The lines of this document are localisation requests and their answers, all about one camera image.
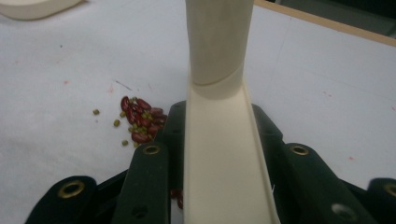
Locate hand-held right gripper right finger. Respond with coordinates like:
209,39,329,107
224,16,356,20
251,103,293,194

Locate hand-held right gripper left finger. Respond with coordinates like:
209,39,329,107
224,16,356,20
162,100,188,191

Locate red kidney beans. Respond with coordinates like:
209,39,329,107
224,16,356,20
120,95,184,210

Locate cream hand brush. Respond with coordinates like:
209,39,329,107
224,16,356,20
182,0,281,224

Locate cream dustpan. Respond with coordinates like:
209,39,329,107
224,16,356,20
0,0,83,21

